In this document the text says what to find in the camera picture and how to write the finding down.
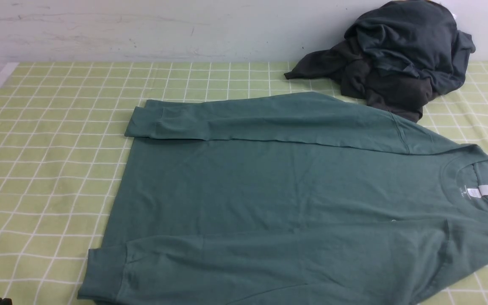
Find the green long-sleeved shirt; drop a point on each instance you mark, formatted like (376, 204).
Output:
(296, 199)

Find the green checkered tablecloth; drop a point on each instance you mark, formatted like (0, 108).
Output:
(63, 153)

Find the dark grey crumpled garment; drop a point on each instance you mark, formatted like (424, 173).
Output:
(354, 72)

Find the dark teal crumpled garment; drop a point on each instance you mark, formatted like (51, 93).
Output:
(415, 38)

